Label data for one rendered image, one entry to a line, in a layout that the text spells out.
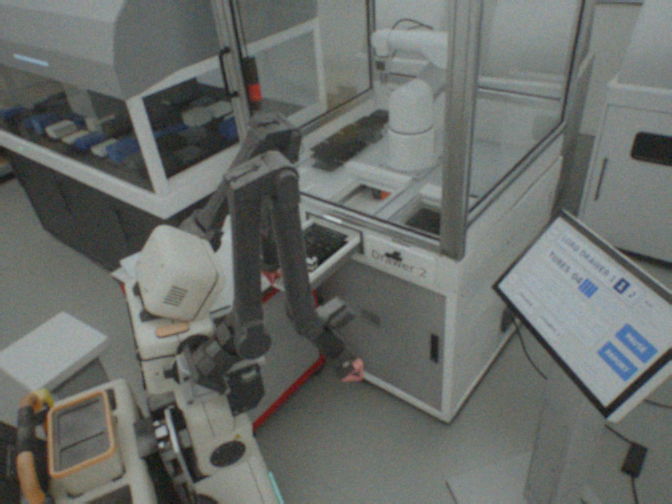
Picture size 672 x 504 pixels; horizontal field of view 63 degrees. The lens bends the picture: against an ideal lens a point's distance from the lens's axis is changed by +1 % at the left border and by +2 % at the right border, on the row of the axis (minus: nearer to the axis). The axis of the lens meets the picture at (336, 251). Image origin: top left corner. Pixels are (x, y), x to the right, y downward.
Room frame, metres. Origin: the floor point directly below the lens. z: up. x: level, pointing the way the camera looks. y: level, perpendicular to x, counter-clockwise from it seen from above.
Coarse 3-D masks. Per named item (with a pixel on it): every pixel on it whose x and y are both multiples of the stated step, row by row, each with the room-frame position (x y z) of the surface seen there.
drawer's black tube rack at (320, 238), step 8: (312, 224) 1.83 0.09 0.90; (304, 232) 1.77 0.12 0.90; (312, 232) 1.77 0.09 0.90; (320, 232) 1.76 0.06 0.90; (328, 232) 1.76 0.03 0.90; (336, 232) 1.75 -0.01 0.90; (304, 240) 1.72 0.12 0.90; (312, 240) 1.72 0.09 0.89; (320, 240) 1.75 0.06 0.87; (328, 240) 1.74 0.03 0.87; (336, 240) 1.74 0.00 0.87; (344, 240) 1.73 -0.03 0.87; (312, 248) 1.67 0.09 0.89; (320, 248) 1.66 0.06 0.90; (328, 248) 1.65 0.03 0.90; (336, 248) 1.68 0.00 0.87; (312, 256) 1.65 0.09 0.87; (320, 256) 1.64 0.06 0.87; (328, 256) 1.64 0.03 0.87; (320, 264) 1.59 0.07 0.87; (312, 272) 1.55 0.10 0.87
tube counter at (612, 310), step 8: (576, 272) 1.11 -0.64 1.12; (568, 280) 1.11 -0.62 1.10; (576, 280) 1.10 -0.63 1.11; (584, 280) 1.08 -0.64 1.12; (592, 280) 1.07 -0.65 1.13; (576, 288) 1.08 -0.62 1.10; (584, 288) 1.06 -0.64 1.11; (592, 288) 1.05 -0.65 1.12; (600, 288) 1.03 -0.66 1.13; (584, 296) 1.04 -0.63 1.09; (592, 296) 1.03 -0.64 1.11; (600, 296) 1.02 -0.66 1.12; (608, 296) 1.00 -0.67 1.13; (600, 304) 1.00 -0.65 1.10; (608, 304) 0.99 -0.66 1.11; (616, 304) 0.97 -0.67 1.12; (608, 312) 0.97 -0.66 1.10; (616, 312) 0.96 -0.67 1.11; (624, 312) 0.94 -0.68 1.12; (616, 320) 0.94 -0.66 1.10
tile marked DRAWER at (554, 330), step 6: (546, 312) 1.08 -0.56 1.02; (540, 318) 1.07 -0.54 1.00; (546, 318) 1.06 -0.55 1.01; (552, 318) 1.05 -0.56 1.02; (540, 324) 1.06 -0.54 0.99; (546, 324) 1.05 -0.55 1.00; (552, 324) 1.04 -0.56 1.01; (558, 324) 1.03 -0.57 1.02; (546, 330) 1.04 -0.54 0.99; (552, 330) 1.02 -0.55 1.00; (558, 330) 1.01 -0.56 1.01; (564, 330) 1.00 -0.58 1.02; (552, 336) 1.01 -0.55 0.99; (558, 336) 1.00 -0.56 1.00
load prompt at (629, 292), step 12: (564, 240) 1.22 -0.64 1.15; (576, 240) 1.19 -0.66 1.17; (576, 252) 1.16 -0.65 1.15; (588, 252) 1.14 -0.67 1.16; (588, 264) 1.11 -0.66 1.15; (600, 264) 1.09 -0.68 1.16; (612, 264) 1.07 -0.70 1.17; (600, 276) 1.06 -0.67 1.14; (612, 276) 1.04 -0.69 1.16; (624, 276) 1.02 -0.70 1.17; (612, 288) 1.01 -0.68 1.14; (624, 288) 0.99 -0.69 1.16; (636, 288) 0.97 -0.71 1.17; (624, 300) 0.97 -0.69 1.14; (636, 300) 0.95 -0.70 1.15
